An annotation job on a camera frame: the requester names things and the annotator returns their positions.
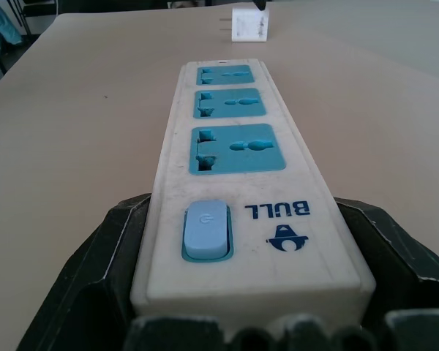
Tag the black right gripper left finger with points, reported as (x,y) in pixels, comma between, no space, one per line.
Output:
(95,278)

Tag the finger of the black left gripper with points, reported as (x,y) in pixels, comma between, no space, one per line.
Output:
(260,4)

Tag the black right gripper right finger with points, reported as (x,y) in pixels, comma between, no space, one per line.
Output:
(398,256)

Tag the white charger plug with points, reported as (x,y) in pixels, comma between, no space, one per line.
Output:
(249,25)

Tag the white power strip blue sockets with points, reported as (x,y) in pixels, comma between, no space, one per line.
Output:
(256,190)

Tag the blue cloth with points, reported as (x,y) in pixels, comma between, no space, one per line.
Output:
(1,29)

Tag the black chair frame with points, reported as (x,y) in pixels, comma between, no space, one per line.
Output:
(40,9)

